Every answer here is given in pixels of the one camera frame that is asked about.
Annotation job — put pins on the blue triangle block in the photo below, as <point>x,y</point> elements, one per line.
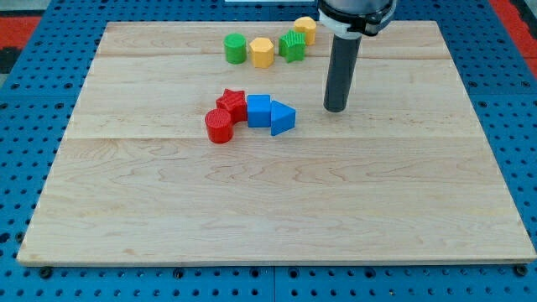
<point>282,118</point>

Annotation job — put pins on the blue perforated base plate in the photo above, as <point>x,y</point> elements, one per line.
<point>40,92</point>

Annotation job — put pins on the grey robot arm flange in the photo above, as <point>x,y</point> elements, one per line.
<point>350,19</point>

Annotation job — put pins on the yellow rounded block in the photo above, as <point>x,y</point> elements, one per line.
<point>306,25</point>

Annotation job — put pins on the light wooden board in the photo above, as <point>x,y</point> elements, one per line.
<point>403,176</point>

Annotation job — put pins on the green star block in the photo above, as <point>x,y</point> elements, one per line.
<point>292,46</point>

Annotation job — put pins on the blue cube block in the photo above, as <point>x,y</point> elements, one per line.
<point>259,110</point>

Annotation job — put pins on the red star block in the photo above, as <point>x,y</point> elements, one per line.
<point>235,103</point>

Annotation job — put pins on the green cylinder block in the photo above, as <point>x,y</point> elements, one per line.
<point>235,48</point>

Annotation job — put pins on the yellow hexagon block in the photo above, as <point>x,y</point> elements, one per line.
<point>262,52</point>

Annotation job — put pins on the red cylinder block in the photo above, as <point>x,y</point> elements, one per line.
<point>219,125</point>

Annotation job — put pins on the black cylindrical pointer rod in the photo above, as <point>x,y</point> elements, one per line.
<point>344,53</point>

